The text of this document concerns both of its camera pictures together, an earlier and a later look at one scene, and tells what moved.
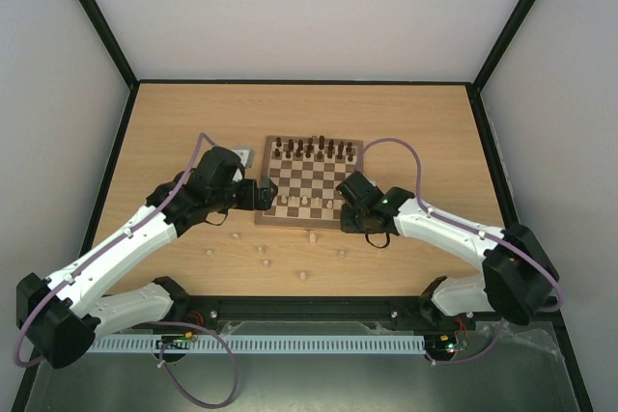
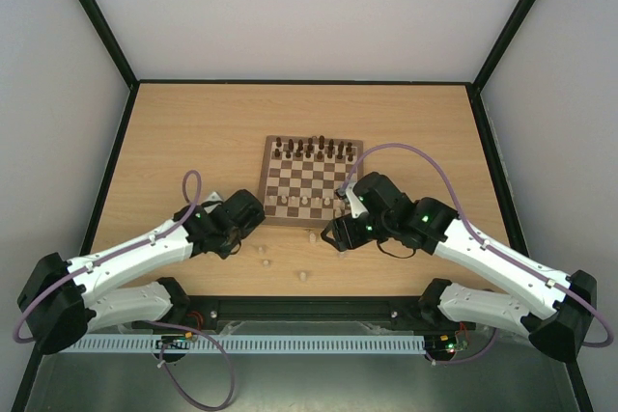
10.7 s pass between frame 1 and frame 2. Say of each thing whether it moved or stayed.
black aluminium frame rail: stayed
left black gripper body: moved
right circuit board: stayed
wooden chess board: stayed
